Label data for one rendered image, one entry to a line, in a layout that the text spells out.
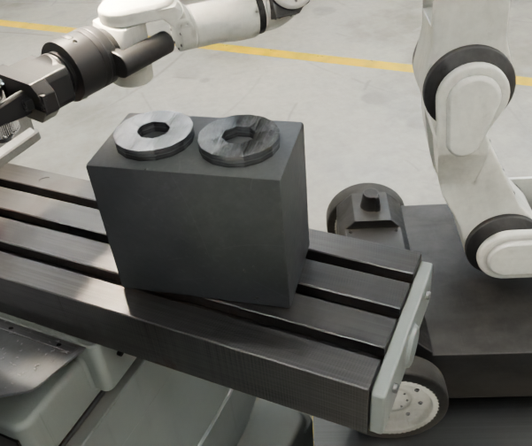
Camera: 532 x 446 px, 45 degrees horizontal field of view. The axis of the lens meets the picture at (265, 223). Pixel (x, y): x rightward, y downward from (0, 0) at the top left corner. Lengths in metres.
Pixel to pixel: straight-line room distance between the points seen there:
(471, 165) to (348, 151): 1.70
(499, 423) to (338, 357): 0.70
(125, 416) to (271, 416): 0.61
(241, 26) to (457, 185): 0.47
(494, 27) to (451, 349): 0.57
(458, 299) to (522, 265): 0.14
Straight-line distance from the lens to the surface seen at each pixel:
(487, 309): 1.32
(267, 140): 0.68
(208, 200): 0.68
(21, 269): 0.92
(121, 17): 0.96
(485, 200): 1.23
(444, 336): 1.26
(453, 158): 1.11
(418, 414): 1.29
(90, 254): 0.90
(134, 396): 1.05
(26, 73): 0.90
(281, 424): 1.58
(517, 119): 3.12
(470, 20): 1.05
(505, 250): 1.25
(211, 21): 1.01
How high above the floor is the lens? 1.50
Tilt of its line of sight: 38 degrees down
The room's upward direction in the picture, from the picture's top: 6 degrees counter-clockwise
